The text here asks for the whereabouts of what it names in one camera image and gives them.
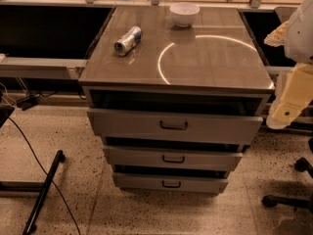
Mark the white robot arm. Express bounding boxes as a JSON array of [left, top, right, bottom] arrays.
[[264, 0, 313, 129]]

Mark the grey middle drawer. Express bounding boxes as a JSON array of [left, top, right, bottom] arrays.
[[104, 146, 243, 171]]

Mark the black floor cable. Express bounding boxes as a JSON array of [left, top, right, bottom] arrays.
[[6, 115, 82, 235]]

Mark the grey drawer cabinet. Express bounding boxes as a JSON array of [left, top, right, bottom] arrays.
[[79, 6, 274, 180]]

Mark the grey desk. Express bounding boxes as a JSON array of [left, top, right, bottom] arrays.
[[0, 55, 87, 80], [265, 66, 291, 75]]

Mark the silver blue drink can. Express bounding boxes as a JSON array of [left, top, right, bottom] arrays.
[[114, 26, 143, 56]]

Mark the black metal stand leg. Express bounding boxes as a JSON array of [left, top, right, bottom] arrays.
[[22, 150, 66, 235]]

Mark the grey desk left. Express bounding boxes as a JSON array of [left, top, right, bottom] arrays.
[[0, 55, 87, 80]]

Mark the grey desk right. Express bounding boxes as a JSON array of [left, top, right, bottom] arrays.
[[265, 66, 291, 75]]

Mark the white bowl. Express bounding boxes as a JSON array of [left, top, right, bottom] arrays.
[[169, 2, 200, 27]]

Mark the grey bottom drawer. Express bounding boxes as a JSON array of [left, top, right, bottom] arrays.
[[112, 172, 228, 194]]

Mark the grey top drawer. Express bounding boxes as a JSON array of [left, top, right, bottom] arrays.
[[87, 109, 262, 145]]

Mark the grey drawer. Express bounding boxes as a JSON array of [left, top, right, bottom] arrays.
[[87, 109, 262, 145], [104, 146, 243, 171], [112, 172, 228, 194]]

